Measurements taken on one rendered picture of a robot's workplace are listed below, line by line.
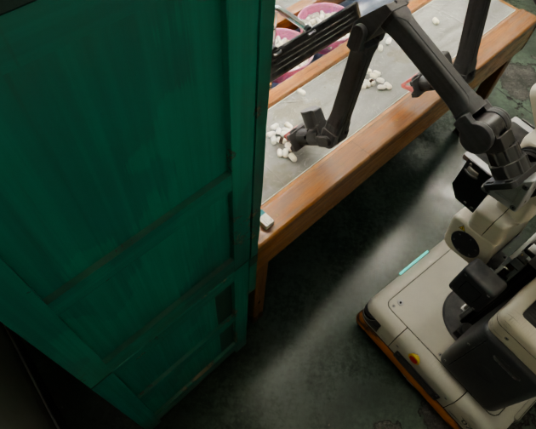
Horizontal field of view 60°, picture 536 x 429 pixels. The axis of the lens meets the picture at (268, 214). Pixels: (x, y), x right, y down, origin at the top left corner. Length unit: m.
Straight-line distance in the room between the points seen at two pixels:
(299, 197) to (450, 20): 1.25
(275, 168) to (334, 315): 0.85
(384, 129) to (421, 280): 0.66
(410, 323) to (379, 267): 0.47
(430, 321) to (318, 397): 0.56
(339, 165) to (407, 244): 0.92
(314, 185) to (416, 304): 0.71
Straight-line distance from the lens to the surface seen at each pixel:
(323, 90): 1.91
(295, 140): 1.61
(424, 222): 2.55
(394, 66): 2.10
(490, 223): 1.53
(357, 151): 1.70
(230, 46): 0.70
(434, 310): 2.02
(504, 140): 1.19
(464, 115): 1.17
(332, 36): 1.63
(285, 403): 2.07
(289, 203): 1.52
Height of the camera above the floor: 2.03
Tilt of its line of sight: 58 degrees down
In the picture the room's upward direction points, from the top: 5 degrees clockwise
